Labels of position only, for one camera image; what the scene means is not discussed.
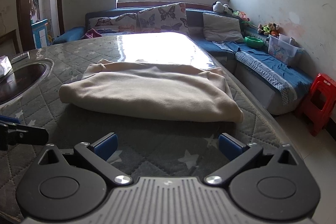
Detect cream beige sweater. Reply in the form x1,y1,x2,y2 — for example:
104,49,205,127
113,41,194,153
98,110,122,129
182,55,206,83
59,59,244,123

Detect large butterfly print pillow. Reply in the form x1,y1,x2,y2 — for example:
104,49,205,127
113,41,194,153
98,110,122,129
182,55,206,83
137,2,189,36

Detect white remote control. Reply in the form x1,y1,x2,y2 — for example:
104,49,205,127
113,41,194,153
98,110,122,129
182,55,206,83
11,52,30,63

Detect red plastic stool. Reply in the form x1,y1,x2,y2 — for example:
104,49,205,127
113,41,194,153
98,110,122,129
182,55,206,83
297,73,336,136

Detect pink white tissue pack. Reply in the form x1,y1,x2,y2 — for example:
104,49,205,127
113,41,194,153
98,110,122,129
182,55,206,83
0,56,12,77

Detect magenta blanket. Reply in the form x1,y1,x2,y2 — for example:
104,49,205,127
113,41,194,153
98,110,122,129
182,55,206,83
81,28,102,39

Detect clear plastic storage box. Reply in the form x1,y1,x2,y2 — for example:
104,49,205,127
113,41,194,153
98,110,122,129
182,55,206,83
268,36,303,67

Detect grey quilted star table cover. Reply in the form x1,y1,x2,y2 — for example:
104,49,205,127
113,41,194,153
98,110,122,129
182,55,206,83
0,31,289,222

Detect blue white cabinet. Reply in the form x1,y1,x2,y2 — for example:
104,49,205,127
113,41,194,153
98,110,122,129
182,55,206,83
31,19,50,49

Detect green plastic bowl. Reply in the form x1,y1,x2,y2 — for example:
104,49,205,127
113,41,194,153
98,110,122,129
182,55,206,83
244,36,264,49

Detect plain grey cushion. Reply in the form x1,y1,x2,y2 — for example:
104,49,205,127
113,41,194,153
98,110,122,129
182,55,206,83
203,13,244,43

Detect black white plush toy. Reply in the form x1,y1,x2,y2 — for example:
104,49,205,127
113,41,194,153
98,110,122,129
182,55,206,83
213,1,234,15

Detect blue corner sofa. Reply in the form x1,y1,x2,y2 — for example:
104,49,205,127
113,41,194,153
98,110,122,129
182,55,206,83
54,2,313,115

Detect long butterfly print pillow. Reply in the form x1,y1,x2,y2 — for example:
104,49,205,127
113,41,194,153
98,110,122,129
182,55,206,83
88,13,137,34

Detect colourful plush toys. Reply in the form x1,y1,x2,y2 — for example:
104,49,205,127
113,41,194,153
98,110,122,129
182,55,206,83
257,23,280,37

